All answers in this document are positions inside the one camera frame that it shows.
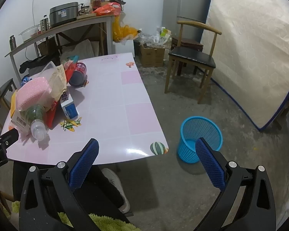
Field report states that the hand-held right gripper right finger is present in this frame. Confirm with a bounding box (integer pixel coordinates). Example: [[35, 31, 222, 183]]
[[195, 137, 276, 231]]

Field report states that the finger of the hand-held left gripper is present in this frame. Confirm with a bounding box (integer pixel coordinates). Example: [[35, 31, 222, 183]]
[[0, 127, 19, 150]]

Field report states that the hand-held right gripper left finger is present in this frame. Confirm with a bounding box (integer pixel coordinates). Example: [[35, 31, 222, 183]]
[[19, 138, 100, 231]]

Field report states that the clear bottle with green label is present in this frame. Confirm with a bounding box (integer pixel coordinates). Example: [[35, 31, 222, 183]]
[[25, 104, 49, 141]]

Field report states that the blue plastic wastebasket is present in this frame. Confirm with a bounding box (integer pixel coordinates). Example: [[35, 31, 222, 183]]
[[176, 116, 224, 165]]

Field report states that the blue and white box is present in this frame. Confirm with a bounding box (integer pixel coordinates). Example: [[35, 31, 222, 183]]
[[60, 87, 79, 120]]

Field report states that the brown paper bag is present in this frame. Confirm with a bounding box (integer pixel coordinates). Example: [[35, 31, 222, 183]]
[[47, 64, 68, 101]]

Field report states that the clear plastic food container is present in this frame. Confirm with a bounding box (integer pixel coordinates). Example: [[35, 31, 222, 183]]
[[32, 61, 60, 82]]

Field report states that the white barcode labelled carton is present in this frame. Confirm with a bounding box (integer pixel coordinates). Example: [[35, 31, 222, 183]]
[[11, 111, 32, 133]]

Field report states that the yellow packet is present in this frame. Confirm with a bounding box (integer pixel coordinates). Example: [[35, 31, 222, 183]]
[[10, 90, 17, 118]]

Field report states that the person's black trouser leg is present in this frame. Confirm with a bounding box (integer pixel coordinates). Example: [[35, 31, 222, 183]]
[[13, 161, 130, 224]]

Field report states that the white shoe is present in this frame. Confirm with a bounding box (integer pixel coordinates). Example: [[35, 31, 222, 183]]
[[101, 168, 131, 214]]

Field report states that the wooden chair with dark seat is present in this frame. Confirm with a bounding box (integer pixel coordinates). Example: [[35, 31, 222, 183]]
[[0, 69, 18, 130]]

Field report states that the red snack bag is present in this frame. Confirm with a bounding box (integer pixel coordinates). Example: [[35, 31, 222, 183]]
[[45, 55, 80, 129]]

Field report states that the pink foam sheet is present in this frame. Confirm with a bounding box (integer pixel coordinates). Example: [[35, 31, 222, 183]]
[[16, 77, 51, 112]]

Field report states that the green fluffy rug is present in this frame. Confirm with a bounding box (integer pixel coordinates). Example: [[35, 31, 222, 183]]
[[12, 201, 140, 231]]

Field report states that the black cloth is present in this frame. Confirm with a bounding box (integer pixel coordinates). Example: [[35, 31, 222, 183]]
[[19, 55, 57, 74]]

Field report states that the red cylindrical can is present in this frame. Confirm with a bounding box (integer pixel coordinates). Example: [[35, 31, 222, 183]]
[[68, 62, 87, 87]]

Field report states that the clear plastic bowl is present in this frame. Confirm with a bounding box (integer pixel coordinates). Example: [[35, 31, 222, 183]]
[[19, 25, 40, 42]]

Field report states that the wooden chair with black seat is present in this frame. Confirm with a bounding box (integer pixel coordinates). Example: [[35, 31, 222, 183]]
[[164, 20, 222, 104]]

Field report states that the white woven sack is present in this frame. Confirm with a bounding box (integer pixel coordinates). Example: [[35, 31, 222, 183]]
[[60, 38, 100, 64]]

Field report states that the beige quilted mattress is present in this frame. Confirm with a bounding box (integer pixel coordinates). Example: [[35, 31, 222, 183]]
[[200, 0, 289, 132]]

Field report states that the dark wooden stool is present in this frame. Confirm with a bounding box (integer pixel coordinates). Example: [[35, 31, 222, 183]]
[[171, 37, 204, 75]]

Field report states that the cardboard box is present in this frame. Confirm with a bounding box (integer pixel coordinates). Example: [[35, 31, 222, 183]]
[[139, 45, 165, 68]]

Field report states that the grey rice cooker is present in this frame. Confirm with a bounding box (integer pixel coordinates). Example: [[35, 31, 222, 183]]
[[49, 2, 79, 27]]

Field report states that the yellow plastic bag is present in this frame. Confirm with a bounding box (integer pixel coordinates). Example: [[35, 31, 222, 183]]
[[112, 14, 139, 45]]

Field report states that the pile of clear plastic bags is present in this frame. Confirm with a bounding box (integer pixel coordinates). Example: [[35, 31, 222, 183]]
[[135, 26, 172, 51]]

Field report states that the red plastic bag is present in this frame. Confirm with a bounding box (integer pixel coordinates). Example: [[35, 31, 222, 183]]
[[93, 2, 122, 17]]

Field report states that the grey refrigerator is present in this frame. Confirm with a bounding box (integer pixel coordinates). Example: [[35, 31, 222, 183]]
[[162, 0, 213, 46]]

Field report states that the wall cable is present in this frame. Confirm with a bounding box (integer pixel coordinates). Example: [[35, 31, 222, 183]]
[[31, 0, 36, 27]]

